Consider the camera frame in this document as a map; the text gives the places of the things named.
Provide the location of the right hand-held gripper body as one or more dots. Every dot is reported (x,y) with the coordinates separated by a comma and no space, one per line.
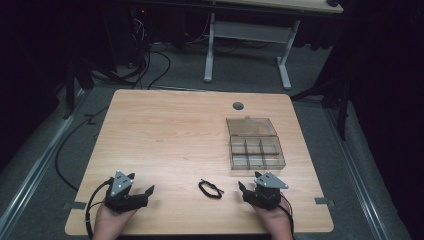
(266,193)

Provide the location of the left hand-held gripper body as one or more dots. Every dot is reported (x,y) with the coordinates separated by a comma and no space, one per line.
(120,195)

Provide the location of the person's left hand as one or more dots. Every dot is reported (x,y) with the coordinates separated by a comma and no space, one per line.
(111,221)

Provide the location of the clear plastic compartment box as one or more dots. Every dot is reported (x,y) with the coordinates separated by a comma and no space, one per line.
(255,143)

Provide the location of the grey tape strip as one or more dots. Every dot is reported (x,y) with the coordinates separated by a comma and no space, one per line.
(324,201)
(76,205)

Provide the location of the black metal stand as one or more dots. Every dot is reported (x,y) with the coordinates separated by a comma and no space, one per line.
(70,90)
(336,96)

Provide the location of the white-legged background desk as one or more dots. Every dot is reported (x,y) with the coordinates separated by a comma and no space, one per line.
(248,31)

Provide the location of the metal floor rail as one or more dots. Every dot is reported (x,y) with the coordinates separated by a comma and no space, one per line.
(358,173)
(31,173)

